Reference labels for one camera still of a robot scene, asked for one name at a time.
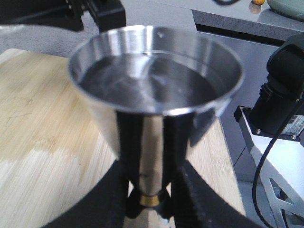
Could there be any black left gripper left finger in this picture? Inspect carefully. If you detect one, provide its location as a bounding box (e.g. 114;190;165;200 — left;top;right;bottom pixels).
46;161;140;228

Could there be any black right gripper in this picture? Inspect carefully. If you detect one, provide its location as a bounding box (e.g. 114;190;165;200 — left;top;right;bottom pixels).
0;0;126;31

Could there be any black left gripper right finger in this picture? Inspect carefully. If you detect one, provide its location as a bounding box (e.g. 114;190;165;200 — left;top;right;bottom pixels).
161;161;260;228

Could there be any steel double jigger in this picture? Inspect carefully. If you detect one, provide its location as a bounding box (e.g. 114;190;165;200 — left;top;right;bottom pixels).
68;26;244;226

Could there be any wooden cutting board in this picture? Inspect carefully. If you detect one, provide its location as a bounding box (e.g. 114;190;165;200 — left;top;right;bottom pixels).
0;48;247;228

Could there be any small orange object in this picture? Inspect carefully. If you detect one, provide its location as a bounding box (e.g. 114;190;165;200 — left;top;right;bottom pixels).
252;0;265;5

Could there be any green object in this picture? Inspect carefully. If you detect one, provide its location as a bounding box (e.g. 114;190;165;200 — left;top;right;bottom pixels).
267;0;304;21

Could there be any black cable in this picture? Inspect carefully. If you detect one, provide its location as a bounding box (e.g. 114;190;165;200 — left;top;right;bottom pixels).
252;99;304;228

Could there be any white camera stand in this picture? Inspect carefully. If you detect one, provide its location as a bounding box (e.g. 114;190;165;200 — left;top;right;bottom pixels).
234;106;304;228

